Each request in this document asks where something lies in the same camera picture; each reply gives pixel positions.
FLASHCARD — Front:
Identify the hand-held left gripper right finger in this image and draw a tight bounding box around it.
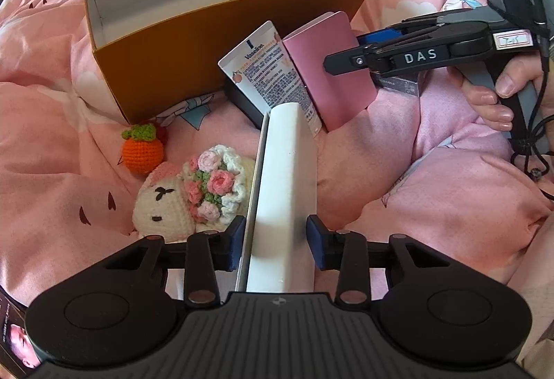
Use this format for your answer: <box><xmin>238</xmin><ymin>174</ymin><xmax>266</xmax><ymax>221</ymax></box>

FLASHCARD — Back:
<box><xmin>305</xmin><ymin>214</ymin><xmax>450</xmax><ymax>306</ymax></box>

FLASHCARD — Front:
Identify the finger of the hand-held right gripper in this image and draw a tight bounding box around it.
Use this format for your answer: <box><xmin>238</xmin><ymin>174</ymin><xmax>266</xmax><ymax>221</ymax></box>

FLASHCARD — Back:
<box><xmin>324</xmin><ymin>25</ymin><xmax>455</xmax><ymax>79</ymax></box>
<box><xmin>358</xmin><ymin>14</ymin><xmax>440</xmax><ymax>47</ymax></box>

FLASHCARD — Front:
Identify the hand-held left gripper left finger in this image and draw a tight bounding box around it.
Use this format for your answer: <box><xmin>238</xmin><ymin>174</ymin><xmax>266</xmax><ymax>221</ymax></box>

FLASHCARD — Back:
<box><xmin>104</xmin><ymin>215</ymin><xmax>247</xmax><ymax>306</ymax></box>

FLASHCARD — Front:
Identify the pink notebook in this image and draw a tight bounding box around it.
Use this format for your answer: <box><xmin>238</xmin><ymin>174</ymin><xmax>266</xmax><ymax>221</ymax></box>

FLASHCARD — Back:
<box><xmin>282</xmin><ymin>11</ymin><xmax>378</xmax><ymax>133</ymax></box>

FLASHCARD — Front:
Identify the dark card box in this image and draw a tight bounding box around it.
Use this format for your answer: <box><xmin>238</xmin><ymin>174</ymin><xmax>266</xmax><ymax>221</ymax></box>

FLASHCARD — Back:
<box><xmin>374</xmin><ymin>73</ymin><xmax>422</xmax><ymax>98</ymax></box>

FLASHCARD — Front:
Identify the long white box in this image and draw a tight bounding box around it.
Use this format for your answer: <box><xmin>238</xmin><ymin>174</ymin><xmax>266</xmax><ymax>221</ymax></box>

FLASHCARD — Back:
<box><xmin>235</xmin><ymin>102</ymin><xmax>319</xmax><ymax>294</ymax></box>

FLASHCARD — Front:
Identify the white lotion tube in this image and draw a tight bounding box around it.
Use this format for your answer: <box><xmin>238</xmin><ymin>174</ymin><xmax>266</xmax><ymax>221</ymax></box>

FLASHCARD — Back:
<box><xmin>217</xmin><ymin>20</ymin><xmax>323</xmax><ymax>135</ymax></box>

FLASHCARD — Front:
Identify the black box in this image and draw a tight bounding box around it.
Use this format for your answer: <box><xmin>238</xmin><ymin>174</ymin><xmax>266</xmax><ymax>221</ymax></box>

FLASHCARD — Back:
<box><xmin>223</xmin><ymin>82</ymin><xmax>266</xmax><ymax>131</ymax></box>

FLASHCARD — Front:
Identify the crochet orange fruit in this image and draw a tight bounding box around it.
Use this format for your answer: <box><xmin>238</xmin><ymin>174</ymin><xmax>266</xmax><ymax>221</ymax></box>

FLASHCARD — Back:
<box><xmin>120</xmin><ymin>123</ymin><xmax>169</xmax><ymax>175</ymax></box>

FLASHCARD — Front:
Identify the orange cardboard box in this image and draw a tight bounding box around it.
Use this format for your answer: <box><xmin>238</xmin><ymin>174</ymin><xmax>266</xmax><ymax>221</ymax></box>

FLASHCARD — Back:
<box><xmin>82</xmin><ymin>0</ymin><xmax>372</xmax><ymax>125</ymax></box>

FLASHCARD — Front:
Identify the person's right hand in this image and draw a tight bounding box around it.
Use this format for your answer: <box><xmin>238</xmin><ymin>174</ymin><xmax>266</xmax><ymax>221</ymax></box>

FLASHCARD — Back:
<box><xmin>461</xmin><ymin>56</ymin><xmax>554</xmax><ymax>131</ymax></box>

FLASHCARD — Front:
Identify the pink printed blanket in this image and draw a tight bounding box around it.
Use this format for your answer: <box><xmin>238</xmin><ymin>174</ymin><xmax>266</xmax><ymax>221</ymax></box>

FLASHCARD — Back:
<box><xmin>0</xmin><ymin>0</ymin><xmax>554</xmax><ymax>319</ymax></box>

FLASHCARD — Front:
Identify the printed magazine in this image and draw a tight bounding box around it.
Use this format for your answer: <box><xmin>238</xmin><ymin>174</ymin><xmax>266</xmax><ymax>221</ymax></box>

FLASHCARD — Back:
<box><xmin>0</xmin><ymin>288</ymin><xmax>43</xmax><ymax>376</ymax></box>

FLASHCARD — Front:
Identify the black cable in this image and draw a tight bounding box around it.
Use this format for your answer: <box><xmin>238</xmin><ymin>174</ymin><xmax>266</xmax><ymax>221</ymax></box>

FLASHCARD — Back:
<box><xmin>489</xmin><ymin>0</ymin><xmax>554</xmax><ymax>202</ymax></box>

